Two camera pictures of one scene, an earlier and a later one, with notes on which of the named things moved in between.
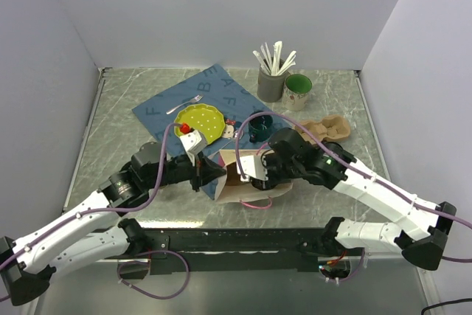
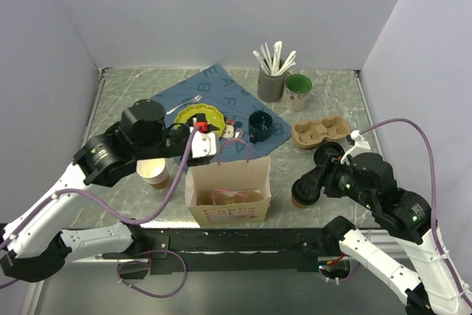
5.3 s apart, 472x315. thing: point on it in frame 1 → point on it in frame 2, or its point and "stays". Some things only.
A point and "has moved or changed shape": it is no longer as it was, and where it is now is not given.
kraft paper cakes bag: (231, 189) has moved or changed shape
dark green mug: (259, 127) stays
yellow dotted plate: (206, 119) stays
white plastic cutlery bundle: (271, 63) stays
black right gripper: (268, 159) → (324, 174)
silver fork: (195, 99) stays
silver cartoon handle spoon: (228, 132) stays
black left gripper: (204, 170) → (197, 117)
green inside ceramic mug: (295, 92) stays
